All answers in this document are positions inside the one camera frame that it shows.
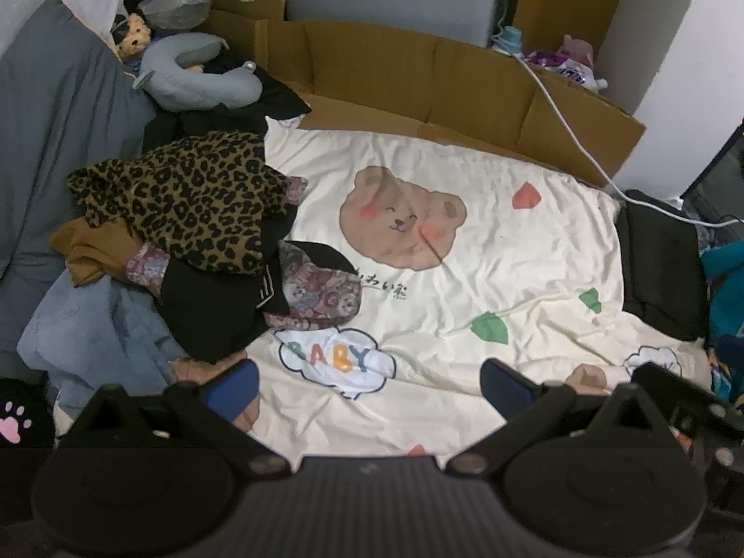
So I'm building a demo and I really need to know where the grey folded garment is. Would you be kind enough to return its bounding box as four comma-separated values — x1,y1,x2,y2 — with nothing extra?
0,0,158,355

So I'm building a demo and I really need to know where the black paw print cloth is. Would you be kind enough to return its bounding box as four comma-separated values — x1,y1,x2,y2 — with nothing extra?
0,378,56,448

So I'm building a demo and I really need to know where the floral patterned garment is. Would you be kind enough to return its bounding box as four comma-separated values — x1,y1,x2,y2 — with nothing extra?
126,174,364,332

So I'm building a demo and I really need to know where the teal garment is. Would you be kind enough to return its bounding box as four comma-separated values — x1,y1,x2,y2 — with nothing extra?
700,241,744,408

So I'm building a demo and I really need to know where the folded cardboard sheet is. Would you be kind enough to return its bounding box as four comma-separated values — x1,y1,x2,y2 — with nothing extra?
256,20,647,190

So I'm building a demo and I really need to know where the black folded garment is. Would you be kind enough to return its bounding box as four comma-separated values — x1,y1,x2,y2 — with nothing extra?
615,189,713,343

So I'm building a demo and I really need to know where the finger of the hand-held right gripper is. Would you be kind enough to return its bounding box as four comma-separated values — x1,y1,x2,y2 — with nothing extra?
632,362,718,413

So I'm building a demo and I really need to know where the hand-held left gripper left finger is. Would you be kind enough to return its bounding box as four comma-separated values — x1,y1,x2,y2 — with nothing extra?
58,359,292,475

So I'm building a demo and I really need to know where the cream bear printed blanket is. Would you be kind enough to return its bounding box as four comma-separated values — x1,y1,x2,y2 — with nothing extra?
55,116,716,460

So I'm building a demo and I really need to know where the light blue denim garment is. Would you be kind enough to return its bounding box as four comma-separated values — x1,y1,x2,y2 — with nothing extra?
16,270,193,419

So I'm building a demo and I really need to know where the spotted plush toy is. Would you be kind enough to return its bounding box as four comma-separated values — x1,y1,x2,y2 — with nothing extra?
113,12,155,59

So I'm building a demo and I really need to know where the leopard print skirt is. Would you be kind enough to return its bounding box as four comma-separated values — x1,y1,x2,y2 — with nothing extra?
66,133,294,277

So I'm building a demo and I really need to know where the pink plush toy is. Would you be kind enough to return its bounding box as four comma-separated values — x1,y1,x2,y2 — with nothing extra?
561,35,597,67

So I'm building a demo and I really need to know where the white cable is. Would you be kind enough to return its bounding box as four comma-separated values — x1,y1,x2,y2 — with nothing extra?
494,35,744,227

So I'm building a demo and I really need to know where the black cloth heap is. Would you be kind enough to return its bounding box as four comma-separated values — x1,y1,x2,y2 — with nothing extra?
142,64,312,155

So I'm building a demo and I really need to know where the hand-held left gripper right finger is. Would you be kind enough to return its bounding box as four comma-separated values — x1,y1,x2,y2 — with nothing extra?
446,360,682,474

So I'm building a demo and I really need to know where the brown garment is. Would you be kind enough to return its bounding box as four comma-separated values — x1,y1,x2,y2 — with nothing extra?
49,218,152,288

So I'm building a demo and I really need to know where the cardboard box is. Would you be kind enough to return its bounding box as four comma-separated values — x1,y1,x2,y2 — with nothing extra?
206,0,288,65

